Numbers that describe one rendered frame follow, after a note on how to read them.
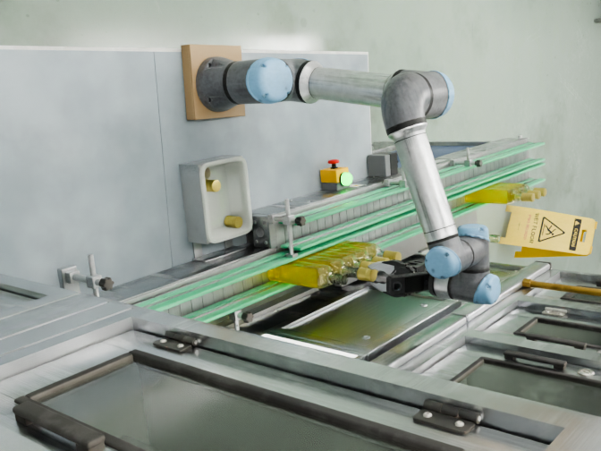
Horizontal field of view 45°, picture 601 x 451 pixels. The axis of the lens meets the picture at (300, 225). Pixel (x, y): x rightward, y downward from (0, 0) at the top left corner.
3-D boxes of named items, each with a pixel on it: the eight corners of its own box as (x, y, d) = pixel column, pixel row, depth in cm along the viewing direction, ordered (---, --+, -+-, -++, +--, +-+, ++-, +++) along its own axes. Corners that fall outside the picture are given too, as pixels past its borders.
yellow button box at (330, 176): (320, 190, 246) (337, 191, 241) (318, 168, 245) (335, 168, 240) (333, 186, 251) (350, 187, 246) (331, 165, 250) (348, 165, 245)
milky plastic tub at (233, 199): (189, 242, 203) (209, 245, 197) (179, 163, 198) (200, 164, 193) (233, 229, 216) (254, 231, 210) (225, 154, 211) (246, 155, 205)
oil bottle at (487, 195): (464, 202, 297) (530, 206, 279) (463, 188, 296) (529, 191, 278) (470, 199, 301) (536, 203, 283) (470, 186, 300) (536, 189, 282)
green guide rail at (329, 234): (280, 248, 213) (300, 251, 208) (280, 244, 213) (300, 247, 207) (529, 159, 341) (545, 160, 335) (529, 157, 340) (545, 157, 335)
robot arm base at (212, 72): (195, 54, 196) (221, 51, 190) (234, 59, 208) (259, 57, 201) (196, 110, 197) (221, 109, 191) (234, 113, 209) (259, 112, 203)
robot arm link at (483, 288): (503, 268, 177) (503, 302, 178) (461, 263, 184) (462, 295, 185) (487, 276, 171) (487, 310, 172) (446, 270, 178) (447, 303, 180)
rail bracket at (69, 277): (50, 319, 169) (106, 336, 154) (38, 250, 165) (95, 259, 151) (69, 312, 172) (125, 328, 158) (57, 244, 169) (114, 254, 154)
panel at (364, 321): (138, 402, 166) (242, 441, 144) (136, 389, 165) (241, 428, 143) (367, 291, 231) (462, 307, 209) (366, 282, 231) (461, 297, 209)
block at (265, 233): (252, 247, 214) (269, 249, 209) (249, 216, 212) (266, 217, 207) (260, 244, 216) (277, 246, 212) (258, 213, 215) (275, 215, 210)
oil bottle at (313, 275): (268, 280, 211) (325, 290, 197) (266, 262, 209) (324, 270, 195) (281, 276, 215) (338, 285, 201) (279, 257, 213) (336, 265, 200)
